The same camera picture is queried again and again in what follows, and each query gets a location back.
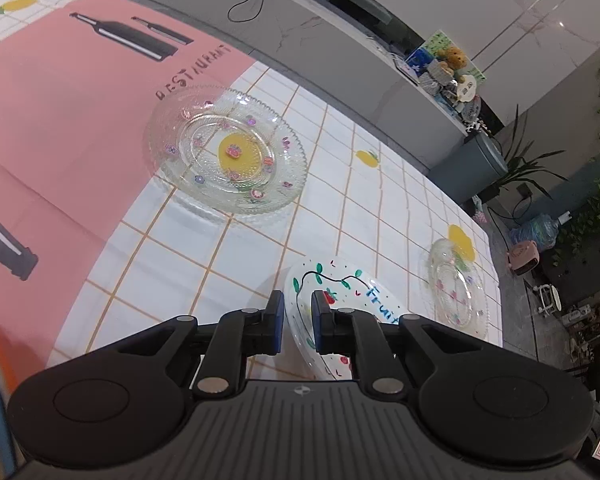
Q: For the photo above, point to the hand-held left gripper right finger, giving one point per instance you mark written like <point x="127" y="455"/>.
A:
<point x="321" y="322"/>

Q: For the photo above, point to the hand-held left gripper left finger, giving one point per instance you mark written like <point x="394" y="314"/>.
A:
<point x="276" y="320"/>

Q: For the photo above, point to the white fruit-painted plate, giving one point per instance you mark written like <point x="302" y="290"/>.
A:
<point x="300" y="330"/>

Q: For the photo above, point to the clear glass flower-print plate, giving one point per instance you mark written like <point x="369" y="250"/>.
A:
<point x="450" y="290"/>
<point x="205" y="160"/>

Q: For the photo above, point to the floral cloth bag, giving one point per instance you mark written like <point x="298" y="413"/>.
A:
<point x="480" y="215"/>

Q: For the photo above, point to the pink space heater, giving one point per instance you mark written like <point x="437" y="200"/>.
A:
<point x="522" y="257"/>

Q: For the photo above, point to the long-leaf potted plant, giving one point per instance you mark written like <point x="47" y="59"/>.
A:
<point x="491" y="191"/>

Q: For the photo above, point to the grey lidded trash can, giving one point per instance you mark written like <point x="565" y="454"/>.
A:
<point x="467" y="165"/>

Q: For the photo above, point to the small white stool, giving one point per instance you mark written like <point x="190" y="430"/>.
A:
<point x="547" y="300"/>

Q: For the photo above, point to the blue water jug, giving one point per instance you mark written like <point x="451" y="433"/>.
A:
<point x="535" y="230"/>

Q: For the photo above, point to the patterned round fan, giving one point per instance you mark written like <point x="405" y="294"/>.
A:
<point x="472" y="110"/>

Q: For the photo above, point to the teddy bear in pot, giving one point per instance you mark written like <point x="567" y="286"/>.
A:
<point x="437" y="79"/>

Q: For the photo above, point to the white round hand fan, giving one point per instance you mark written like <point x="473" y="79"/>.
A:
<point x="466" y="89"/>

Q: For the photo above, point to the blue tissue box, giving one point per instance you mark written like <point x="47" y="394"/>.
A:
<point x="419" y="60"/>

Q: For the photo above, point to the grey marble television console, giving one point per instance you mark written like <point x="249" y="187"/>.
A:
<point x="305" y="35"/>

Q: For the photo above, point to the brown teddy bear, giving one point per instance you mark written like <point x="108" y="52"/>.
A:
<point x="452" y="57"/>

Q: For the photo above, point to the green ivy plant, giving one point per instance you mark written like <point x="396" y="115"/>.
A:
<point x="595" y="210"/>

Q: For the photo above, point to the checked lemon-print tablecloth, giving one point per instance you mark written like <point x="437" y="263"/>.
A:
<point x="55" y="110"/>

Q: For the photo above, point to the green painted picture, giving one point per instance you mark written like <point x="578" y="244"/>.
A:
<point x="437" y="40"/>

